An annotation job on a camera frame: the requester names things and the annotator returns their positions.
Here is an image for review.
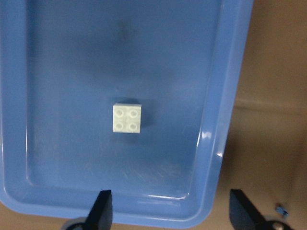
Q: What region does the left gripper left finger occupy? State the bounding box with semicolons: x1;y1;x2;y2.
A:
85;190;113;230

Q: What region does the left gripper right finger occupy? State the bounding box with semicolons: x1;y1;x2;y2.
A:
229;189;270;230

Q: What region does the white block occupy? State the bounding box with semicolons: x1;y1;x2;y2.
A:
112;103;142;134

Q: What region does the blue plastic tray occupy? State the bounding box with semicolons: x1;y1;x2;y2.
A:
0;0;253;229

